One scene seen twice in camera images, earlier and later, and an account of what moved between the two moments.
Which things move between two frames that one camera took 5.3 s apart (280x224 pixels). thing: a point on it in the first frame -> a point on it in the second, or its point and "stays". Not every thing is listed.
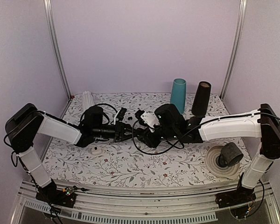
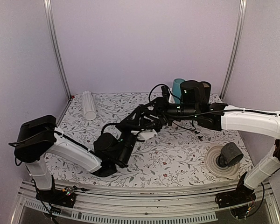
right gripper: [148, 139] -> [161, 111]
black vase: [201, 100] stays
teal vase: [178, 94] stays
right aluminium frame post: [241, 17] stays
